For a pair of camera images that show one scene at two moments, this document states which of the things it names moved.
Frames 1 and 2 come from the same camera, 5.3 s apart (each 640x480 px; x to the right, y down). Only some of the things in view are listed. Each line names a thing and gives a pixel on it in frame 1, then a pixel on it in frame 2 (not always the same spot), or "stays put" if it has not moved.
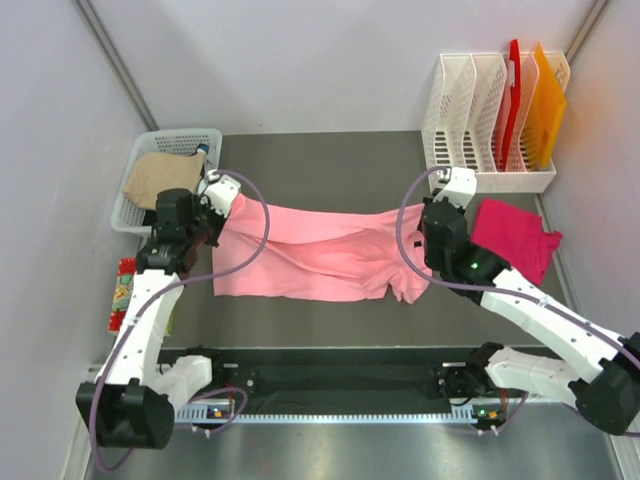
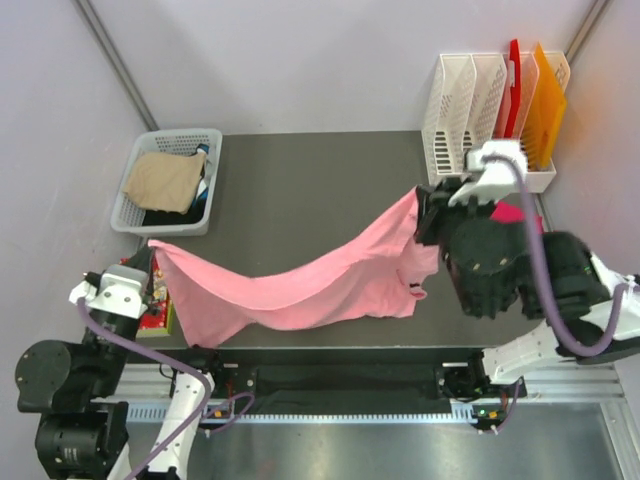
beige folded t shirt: x=153 y=172 stays put
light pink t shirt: x=350 y=255 -> x=379 y=274
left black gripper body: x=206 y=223 -> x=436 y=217
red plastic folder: x=514 y=79 stays put
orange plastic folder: x=547 y=115 stays put
